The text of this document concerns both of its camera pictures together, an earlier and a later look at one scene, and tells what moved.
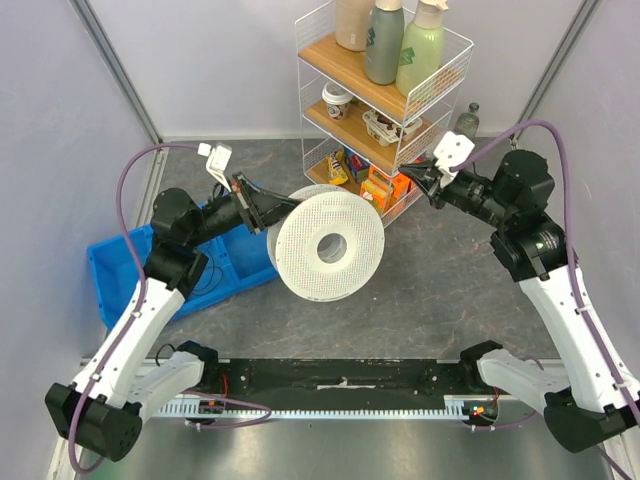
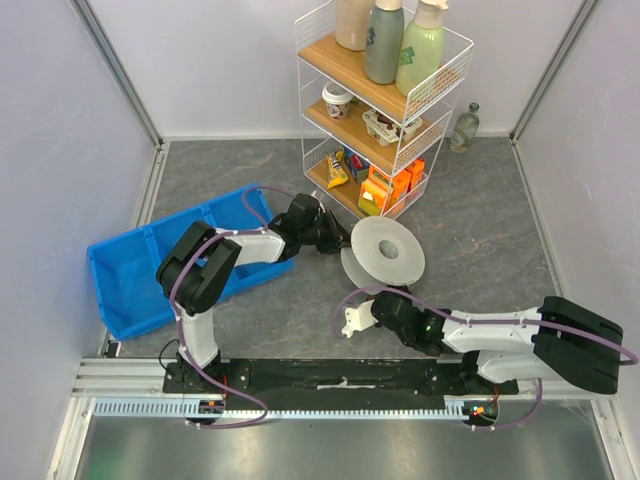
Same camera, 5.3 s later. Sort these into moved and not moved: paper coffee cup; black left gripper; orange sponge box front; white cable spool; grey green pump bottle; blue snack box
Moved: white cable spool; black left gripper
Not moved: blue snack box; grey green pump bottle; orange sponge box front; paper coffee cup
